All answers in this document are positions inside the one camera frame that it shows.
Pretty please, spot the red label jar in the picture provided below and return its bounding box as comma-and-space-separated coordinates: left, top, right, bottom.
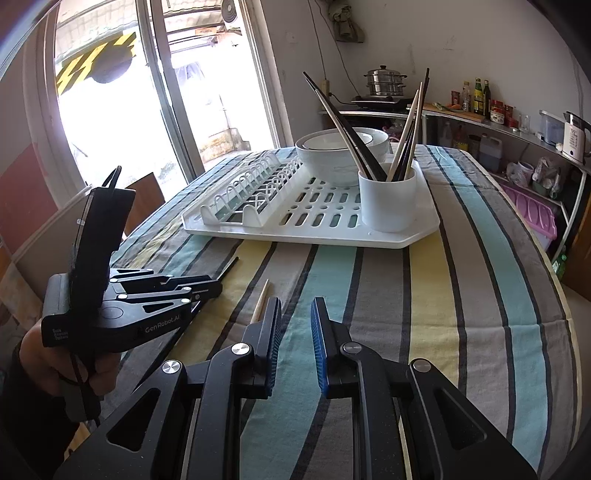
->
489, 100, 505, 125

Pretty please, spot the power strip on wall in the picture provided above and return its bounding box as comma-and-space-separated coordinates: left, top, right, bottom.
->
321, 79, 331, 98

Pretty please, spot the person's left hand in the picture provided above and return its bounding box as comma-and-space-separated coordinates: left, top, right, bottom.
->
19, 320, 120, 396

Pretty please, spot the wooden chair back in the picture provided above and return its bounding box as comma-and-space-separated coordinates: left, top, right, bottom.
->
124, 172, 164, 236

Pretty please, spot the metal kitchen shelf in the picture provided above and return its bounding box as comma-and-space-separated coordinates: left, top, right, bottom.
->
317, 108, 591, 259

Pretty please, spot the stainless steel steamer pot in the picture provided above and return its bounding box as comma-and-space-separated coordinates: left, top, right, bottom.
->
365, 65, 407, 97

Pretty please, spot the green label oil bottle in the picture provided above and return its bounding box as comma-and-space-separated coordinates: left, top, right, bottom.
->
472, 78, 484, 115

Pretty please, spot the hanging green cloth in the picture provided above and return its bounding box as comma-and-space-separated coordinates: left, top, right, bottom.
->
328, 1, 366, 43

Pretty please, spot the pink plastic storage box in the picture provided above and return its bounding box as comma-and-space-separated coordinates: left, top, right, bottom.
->
501, 185, 557, 240

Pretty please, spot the clear plastic container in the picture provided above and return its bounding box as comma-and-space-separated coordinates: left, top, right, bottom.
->
539, 110, 564, 146

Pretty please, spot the white electric kettle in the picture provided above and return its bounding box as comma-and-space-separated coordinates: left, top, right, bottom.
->
562, 111, 590, 165

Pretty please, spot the wooden cutting board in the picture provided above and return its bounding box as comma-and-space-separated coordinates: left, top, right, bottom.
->
423, 103, 486, 123

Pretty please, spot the small inner white bowl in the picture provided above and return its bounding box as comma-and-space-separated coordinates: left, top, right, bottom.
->
303, 130, 348, 150

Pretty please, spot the striped tablecloth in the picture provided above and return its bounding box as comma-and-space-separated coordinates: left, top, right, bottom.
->
113, 146, 581, 479

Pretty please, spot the dark soy sauce bottle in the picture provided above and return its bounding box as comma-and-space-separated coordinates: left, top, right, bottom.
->
483, 79, 492, 120

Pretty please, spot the white cylindrical utensil cup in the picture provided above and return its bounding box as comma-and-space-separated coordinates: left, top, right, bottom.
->
359, 167, 418, 233

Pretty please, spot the large white ceramic bowl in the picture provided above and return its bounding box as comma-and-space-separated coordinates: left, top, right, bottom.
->
295, 127, 391, 187

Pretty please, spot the black induction cooker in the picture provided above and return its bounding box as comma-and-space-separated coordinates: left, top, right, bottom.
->
352, 96, 413, 113

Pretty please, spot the white plastic dish rack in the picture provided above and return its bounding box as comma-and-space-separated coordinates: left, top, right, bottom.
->
181, 152, 440, 249

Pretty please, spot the black chopstick pair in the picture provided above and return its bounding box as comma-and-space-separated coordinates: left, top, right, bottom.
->
397, 68, 430, 181
394, 118, 417, 181

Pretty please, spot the wooden chopstick left pair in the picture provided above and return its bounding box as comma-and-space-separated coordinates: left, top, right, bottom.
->
250, 279, 270, 324

